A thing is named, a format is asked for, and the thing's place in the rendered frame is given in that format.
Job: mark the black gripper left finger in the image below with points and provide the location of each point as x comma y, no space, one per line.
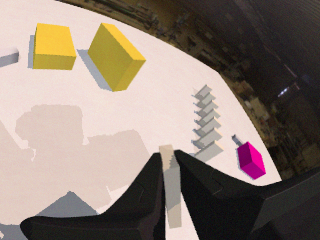
138,214

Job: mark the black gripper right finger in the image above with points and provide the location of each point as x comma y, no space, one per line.
225,208

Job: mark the magenta block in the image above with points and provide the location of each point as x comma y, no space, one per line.
251,161

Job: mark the yellow rectangular block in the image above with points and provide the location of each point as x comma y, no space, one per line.
53,48
115,57

